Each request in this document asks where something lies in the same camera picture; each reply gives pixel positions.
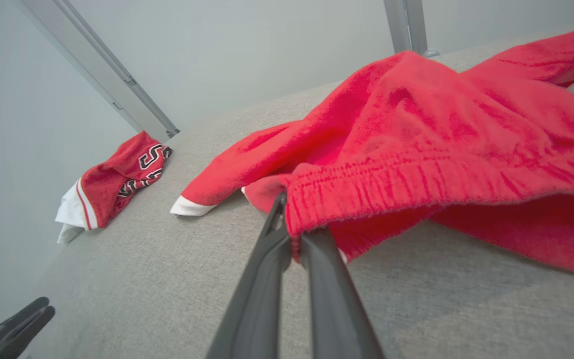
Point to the red and white jersey shirt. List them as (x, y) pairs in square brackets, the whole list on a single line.
[(112, 184)]

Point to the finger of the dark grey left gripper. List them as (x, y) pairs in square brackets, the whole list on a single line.
[(23, 331), (15, 320)]

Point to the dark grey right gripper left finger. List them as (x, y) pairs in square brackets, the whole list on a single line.
[(262, 299)]

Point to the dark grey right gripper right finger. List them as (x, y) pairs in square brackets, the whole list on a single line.
[(337, 309)]

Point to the red shorts with white trim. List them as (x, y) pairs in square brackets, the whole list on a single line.
[(416, 124)]

